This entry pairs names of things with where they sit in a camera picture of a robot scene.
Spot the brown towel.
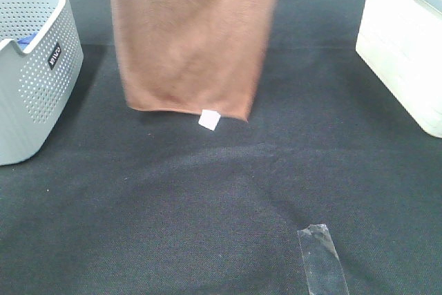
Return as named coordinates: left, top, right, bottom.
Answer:
left=110, top=0, right=277, bottom=121

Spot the black table mat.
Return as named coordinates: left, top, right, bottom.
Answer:
left=1, top=0, right=441, bottom=294

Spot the blue towel in basket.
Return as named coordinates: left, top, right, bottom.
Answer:
left=17, top=32, right=37, bottom=50

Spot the white plastic storage box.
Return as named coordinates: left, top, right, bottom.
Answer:
left=356, top=0, right=441, bottom=137

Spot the grey perforated laundry basket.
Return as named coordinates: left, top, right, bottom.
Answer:
left=1, top=0, right=84, bottom=165

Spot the clear tape strip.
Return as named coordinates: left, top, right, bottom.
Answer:
left=297, top=224, right=349, bottom=295

